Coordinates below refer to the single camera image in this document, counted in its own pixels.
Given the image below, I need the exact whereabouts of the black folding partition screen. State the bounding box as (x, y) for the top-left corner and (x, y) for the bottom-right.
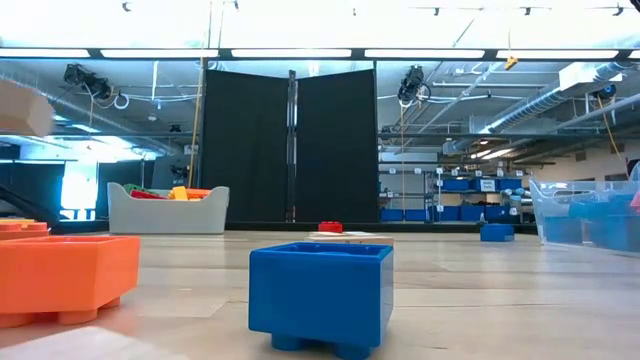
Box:
(199, 68), (380, 226)

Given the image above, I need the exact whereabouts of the white plastic bin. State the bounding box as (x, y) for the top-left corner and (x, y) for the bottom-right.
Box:
(107, 182), (230, 235)

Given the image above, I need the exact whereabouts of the white ventilation duct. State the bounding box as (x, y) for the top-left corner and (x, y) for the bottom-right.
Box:
(464, 62), (626, 144)

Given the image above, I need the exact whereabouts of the shelf with blue bins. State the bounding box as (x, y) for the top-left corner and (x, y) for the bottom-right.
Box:
(379, 167), (526, 224)

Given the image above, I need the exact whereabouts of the clear plastic bin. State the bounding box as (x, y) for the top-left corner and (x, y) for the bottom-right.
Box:
(528, 162), (640, 259)

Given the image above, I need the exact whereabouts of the yellow hanging strap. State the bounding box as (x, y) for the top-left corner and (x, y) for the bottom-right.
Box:
(187, 57), (207, 191)

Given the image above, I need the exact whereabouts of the small orange toy brick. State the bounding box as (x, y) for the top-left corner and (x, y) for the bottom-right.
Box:
(0, 235), (142, 329)

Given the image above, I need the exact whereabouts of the silver ventilation duct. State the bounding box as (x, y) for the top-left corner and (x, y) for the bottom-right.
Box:
(0, 69), (176, 151)

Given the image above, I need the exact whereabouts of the yellow hanging cord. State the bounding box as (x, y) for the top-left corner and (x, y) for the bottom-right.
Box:
(596, 94), (624, 161)

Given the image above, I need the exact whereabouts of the black ceiling-hung device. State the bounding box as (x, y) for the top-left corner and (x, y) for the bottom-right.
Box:
(62, 62), (114, 101)
(397, 63), (432, 106)

